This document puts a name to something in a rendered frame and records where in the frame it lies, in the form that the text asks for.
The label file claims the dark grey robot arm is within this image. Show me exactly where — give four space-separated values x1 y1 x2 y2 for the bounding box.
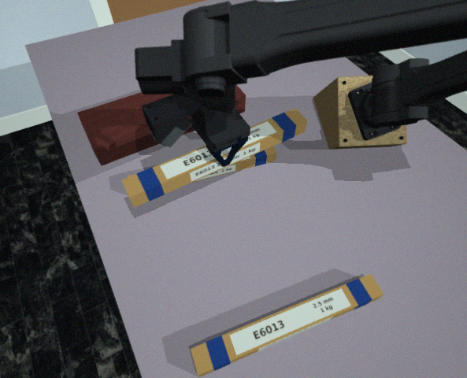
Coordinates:
135 0 467 147

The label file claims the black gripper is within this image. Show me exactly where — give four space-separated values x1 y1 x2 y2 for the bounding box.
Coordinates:
191 90 250 167

